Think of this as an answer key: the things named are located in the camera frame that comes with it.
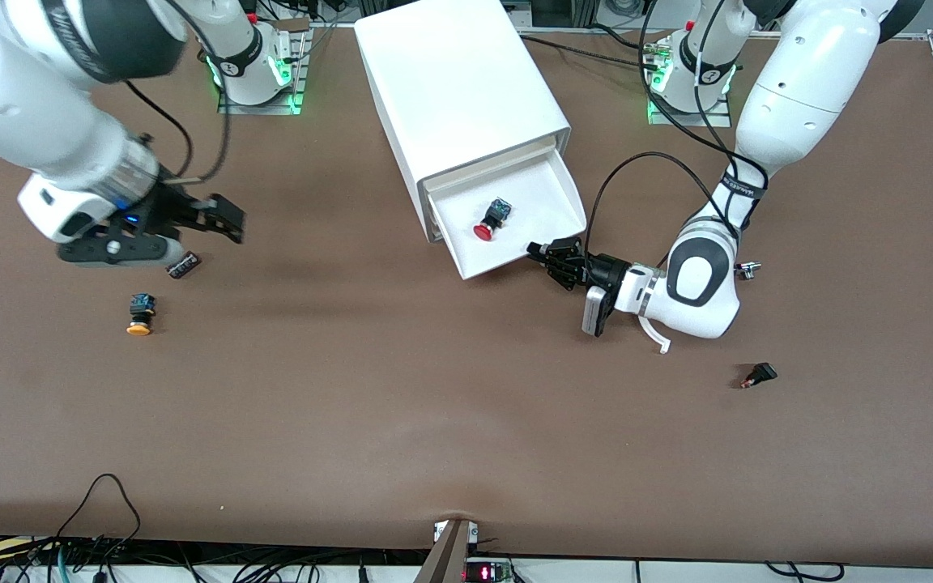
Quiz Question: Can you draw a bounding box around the white semicircular plastic bracket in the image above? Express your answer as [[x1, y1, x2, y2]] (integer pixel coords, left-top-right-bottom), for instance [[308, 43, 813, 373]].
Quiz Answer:
[[637, 314, 672, 355]]

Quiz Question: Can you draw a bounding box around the yellow push button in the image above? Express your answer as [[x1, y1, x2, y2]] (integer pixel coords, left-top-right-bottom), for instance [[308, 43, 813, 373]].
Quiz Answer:
[[126, 293, 158, 337]]

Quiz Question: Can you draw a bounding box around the black braided cable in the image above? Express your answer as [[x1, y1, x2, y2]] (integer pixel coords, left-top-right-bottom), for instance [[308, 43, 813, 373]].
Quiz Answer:
[[518, 31, 663, 70]]

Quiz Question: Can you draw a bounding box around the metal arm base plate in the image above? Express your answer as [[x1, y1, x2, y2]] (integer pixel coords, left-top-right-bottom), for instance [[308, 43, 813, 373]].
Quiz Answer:
[[645, 34, 734, 129], [216, 27, 312, 117]]

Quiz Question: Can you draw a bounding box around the white drawer cabinet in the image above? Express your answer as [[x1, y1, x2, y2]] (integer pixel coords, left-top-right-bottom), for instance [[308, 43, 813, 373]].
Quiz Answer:
[[353, 0, 573, 244]]

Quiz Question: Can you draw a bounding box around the red push button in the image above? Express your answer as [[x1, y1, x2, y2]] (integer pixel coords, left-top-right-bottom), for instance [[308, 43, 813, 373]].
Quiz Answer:
[[472, 197, 514, 243]]

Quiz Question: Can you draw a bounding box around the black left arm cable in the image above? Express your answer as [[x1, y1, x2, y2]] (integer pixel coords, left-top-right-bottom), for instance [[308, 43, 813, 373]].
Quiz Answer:
[[586, 0, 769, 272]]

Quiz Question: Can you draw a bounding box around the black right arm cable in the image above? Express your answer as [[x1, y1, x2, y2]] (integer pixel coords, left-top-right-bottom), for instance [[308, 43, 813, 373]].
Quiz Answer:
[[121, 0, 234, 185]]

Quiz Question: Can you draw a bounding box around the brown camera post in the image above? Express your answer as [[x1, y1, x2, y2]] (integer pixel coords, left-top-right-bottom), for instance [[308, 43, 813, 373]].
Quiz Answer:
[[412, 518, 472, 583]]

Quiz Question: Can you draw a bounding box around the white drawer tray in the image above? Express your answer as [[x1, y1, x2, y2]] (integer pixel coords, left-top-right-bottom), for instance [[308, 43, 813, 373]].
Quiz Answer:
[[422, 149, 590, 282], [424, 133, 557, 182]]

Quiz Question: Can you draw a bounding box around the thin black looped cable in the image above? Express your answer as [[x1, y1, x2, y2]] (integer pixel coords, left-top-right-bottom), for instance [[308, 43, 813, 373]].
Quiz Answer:
[[52, 473, 143, 561]]

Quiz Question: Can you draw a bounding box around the white mount bracket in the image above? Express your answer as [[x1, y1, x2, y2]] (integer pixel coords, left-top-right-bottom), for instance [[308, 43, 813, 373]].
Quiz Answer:
[[432, 521, 481, 545]]

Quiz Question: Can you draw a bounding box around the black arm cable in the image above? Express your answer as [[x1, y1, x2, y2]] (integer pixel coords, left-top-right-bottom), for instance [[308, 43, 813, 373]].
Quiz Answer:
[[586, 0, 769, 272], [121, 0, 234, 185]]

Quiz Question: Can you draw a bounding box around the red digit display module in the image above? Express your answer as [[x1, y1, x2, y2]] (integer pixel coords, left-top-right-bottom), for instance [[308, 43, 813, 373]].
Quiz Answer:
[[463, 558, 514, 583]]

